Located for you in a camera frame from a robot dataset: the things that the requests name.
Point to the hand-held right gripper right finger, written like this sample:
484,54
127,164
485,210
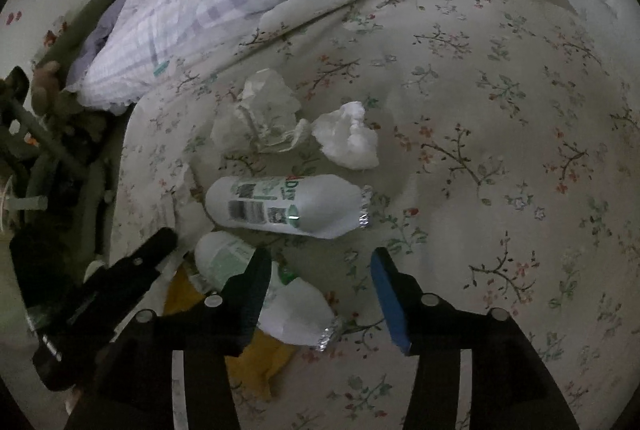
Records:
390,300

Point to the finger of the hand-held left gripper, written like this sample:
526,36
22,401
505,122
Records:
140,257

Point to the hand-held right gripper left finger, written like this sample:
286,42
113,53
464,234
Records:
250,300

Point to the white bottle with green label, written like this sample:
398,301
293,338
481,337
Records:
295,310

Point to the yellow wrapper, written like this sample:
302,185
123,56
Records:
255,360

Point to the white bottle with red print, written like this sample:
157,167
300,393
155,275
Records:
310,205

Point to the white plastic tube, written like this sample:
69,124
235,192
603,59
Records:
30,203

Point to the white tissue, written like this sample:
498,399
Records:
350,139

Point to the crumpled clear wrapper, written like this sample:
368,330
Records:
265,104

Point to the brown plush toy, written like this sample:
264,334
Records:
46,82

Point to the plaid quilt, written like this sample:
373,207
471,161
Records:
200,9

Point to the grey-green metal frame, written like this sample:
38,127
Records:
55,144

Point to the small red wall sticker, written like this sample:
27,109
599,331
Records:
56,34

